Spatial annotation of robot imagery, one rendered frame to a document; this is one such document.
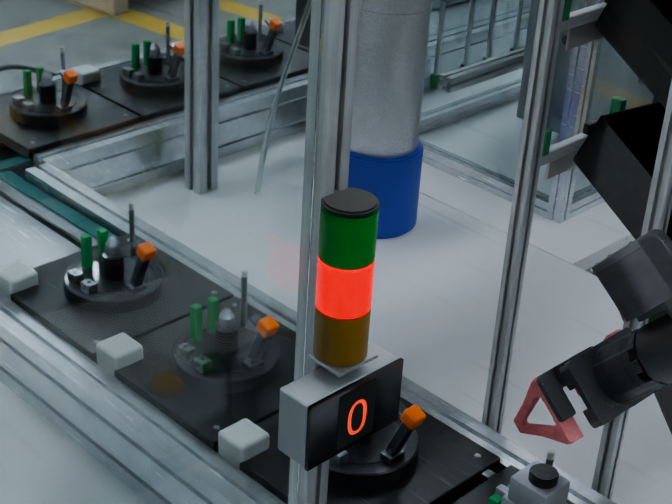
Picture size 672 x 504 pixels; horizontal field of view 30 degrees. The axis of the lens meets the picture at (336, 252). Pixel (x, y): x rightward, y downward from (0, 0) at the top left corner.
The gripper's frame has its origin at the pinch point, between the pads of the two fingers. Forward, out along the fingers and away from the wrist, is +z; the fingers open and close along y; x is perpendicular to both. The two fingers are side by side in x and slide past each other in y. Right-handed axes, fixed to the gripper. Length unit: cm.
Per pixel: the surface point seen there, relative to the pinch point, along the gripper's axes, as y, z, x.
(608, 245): -86, 53, -14
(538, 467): 0.1, 6.1, 5.0
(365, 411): 18.0, 3.8, -8.2
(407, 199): -60, 65, -38
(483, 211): -79, 68, -31
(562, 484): -0.8, 5.2, 7.6
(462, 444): -10.6, 26.8, 0.3
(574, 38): -25.7, -6.0, -33.5
